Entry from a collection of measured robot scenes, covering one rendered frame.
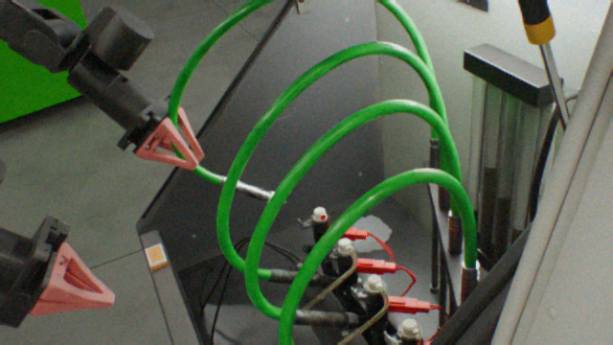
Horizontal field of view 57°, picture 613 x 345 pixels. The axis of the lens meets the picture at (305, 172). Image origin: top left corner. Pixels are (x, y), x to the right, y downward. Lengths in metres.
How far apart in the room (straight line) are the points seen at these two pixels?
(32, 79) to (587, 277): 3.77
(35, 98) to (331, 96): 3.10
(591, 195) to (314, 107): 0.76
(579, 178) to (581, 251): 0.05
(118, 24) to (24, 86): 3.25
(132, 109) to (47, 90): 3.26
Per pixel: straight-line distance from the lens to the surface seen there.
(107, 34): 0.79
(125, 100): 0.80
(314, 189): 1.21
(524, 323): 0.52
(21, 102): 4.05
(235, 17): 0.73
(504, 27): 0.82
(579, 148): 0.45
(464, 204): 0.59
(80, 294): 0.62
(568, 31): 0.74
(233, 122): 1.07
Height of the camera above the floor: 1.62
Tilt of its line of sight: 35 degrees down
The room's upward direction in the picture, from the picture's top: 9 degrees counter-clockwise
